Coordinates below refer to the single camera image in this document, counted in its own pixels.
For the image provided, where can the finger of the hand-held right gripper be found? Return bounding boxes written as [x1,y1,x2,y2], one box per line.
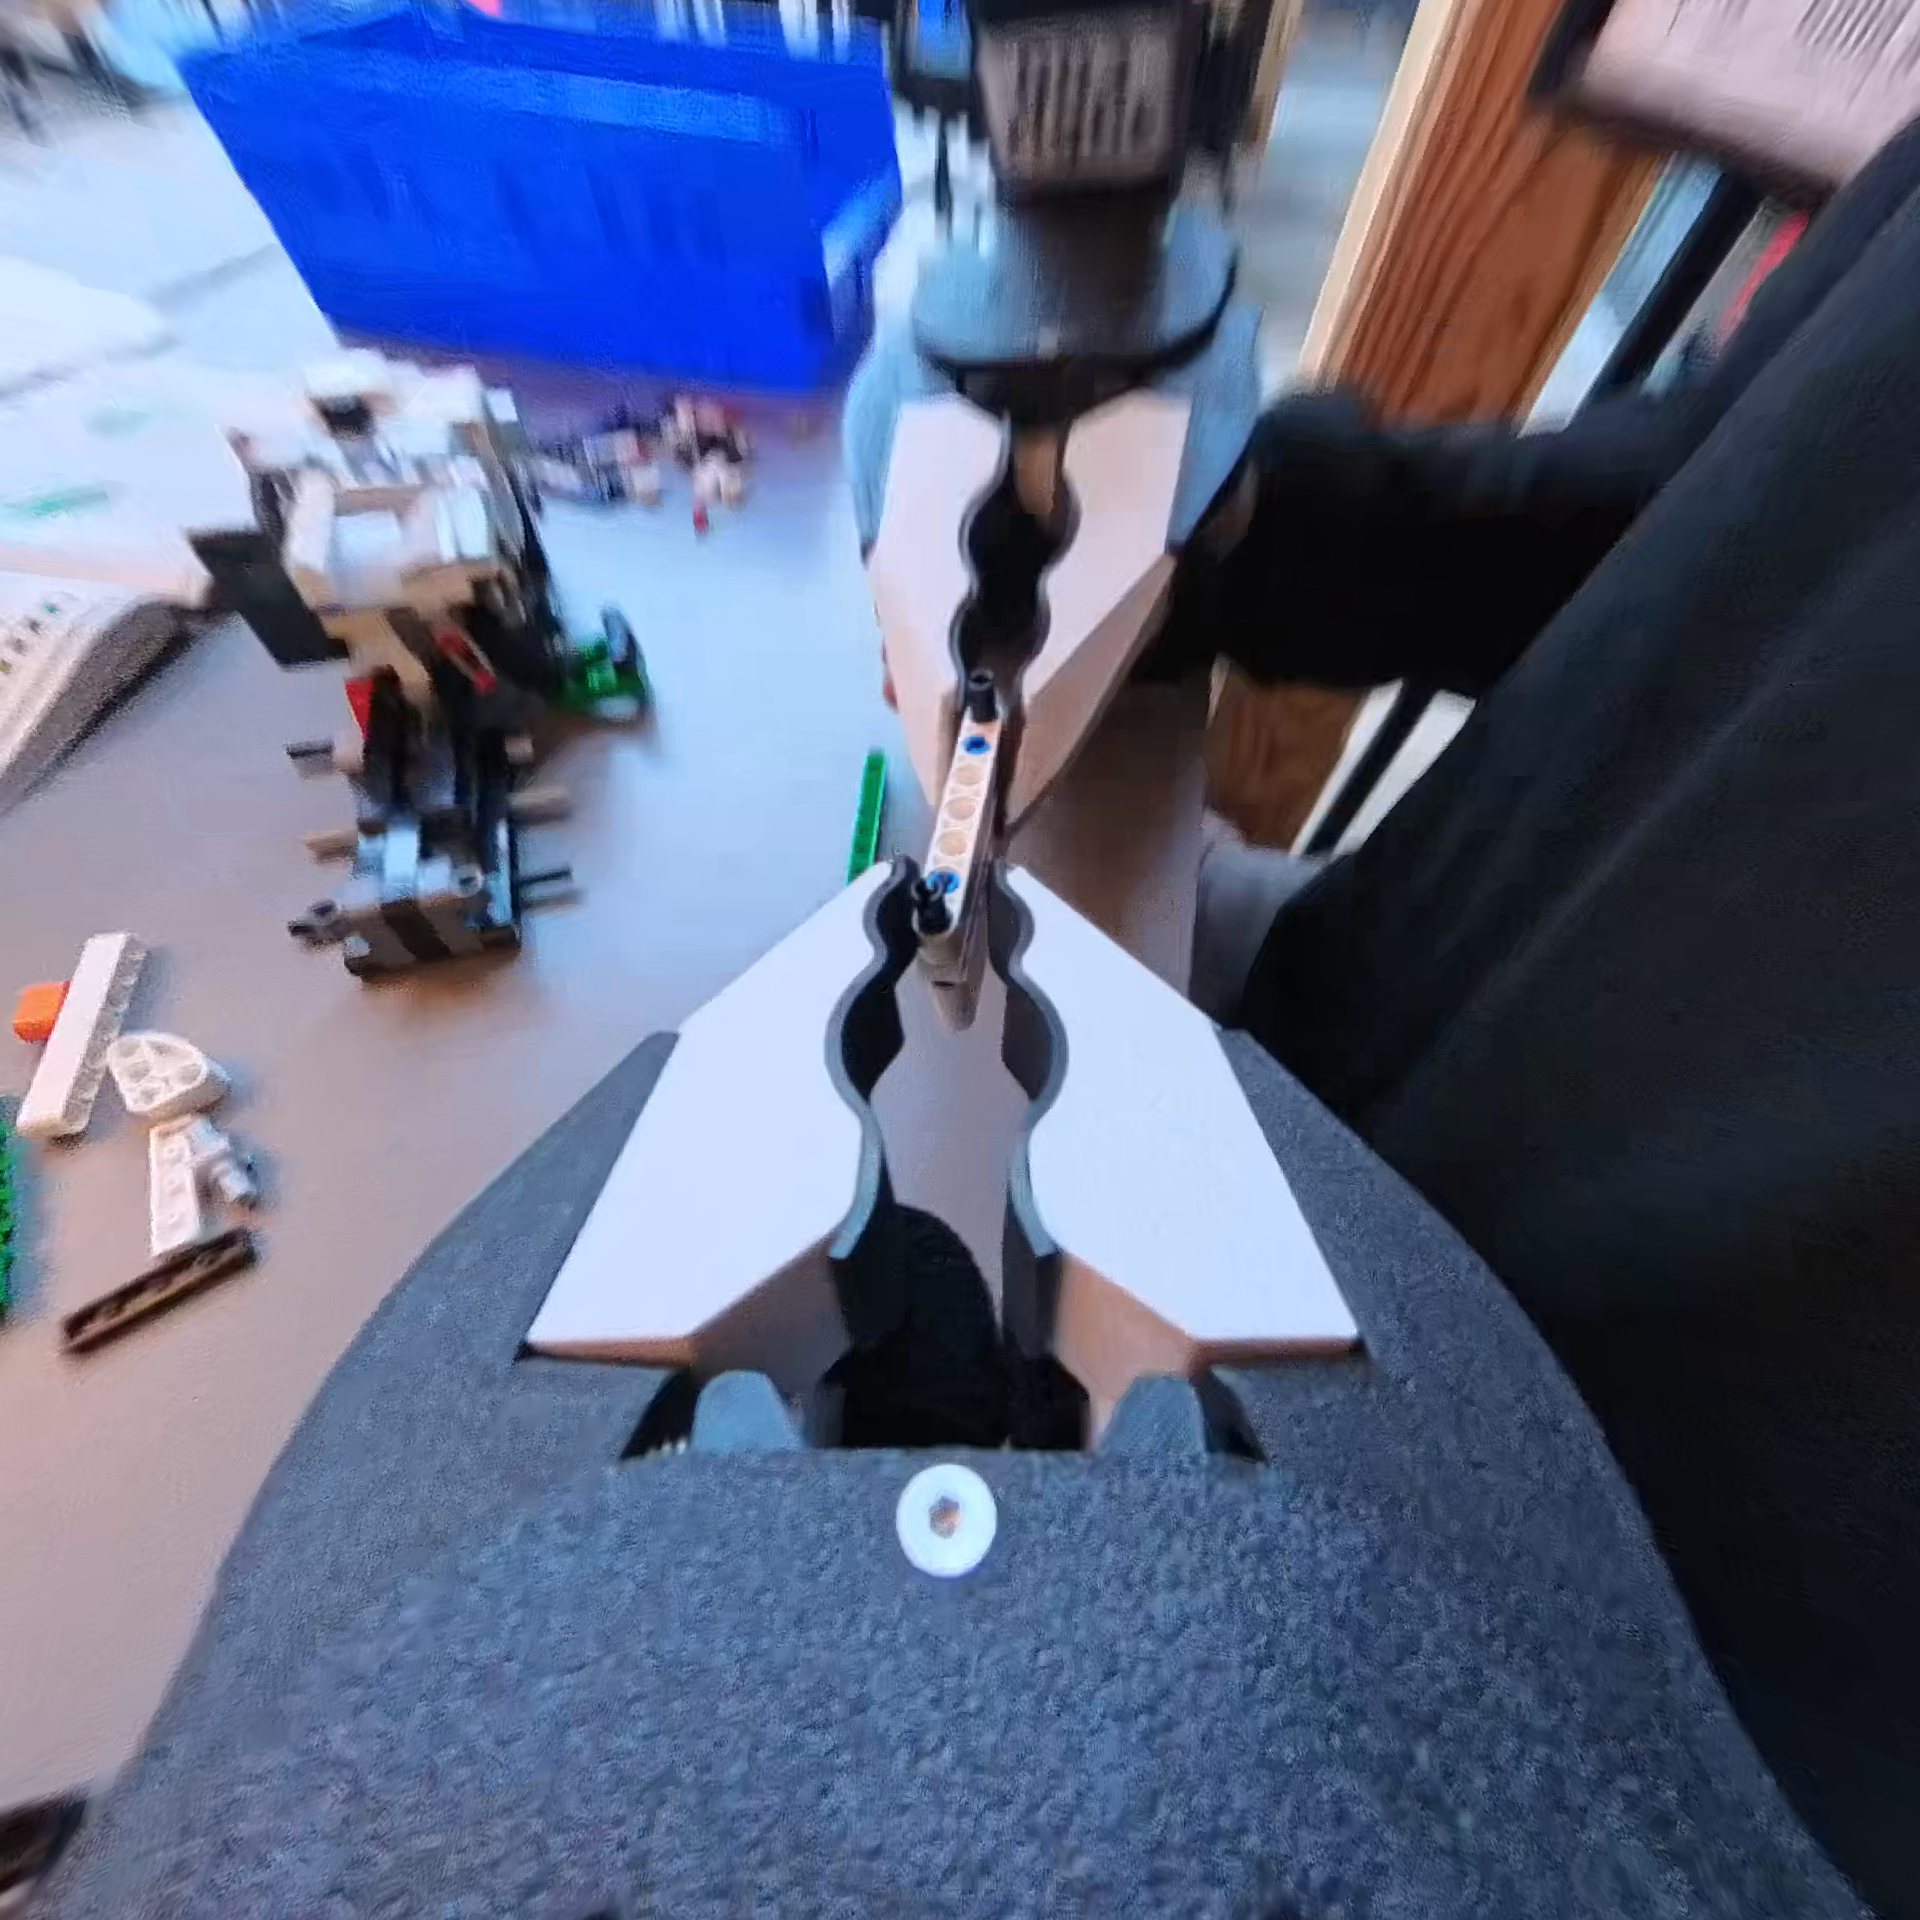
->
[871,397,1038,789]
[1001,393,1203,830]

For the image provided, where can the person's black-clad torso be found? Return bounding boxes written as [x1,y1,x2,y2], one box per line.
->
[1241,118,1920,1920]

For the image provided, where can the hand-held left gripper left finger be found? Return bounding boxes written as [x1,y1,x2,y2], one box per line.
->
[527,858,921,1374]

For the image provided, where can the open lego instruction booklet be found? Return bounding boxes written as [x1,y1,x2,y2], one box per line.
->
[0,577,195,815]

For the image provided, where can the pile of small lego parts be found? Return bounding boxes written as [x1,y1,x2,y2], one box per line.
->
[538,391,755,538]

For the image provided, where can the blue plastic bin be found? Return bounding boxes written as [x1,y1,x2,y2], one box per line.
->
[176,0,906,395]

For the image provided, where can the lego vehicle model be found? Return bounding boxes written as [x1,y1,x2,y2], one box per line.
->
[187,353,655,981]

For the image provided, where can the black lego beam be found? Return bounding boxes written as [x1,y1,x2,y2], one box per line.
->
[59,1230,260,1355]

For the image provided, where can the wooden post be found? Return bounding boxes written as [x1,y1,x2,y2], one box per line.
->
[1201,0,1671,850]

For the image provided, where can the white lego piece grey pin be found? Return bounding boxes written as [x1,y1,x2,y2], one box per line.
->
[144,1114,260,1259]

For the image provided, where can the person's grey-trousered leg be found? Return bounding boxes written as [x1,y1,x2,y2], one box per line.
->
[1191,837,1307,1029]

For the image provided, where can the white lego beam with pins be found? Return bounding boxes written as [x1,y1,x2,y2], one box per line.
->
[919,671,1010,1033]

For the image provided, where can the white instruction sheet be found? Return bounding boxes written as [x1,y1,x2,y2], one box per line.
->
[0,257,260,601]

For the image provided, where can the long white lego beam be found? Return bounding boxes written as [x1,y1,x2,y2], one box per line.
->
[19,933,148,1143]

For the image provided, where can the white rounded lego piece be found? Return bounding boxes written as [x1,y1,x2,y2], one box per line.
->
[106,1030,234,1121]

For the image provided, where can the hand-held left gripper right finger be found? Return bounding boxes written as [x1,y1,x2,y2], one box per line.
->
[984,866,1364,1449]

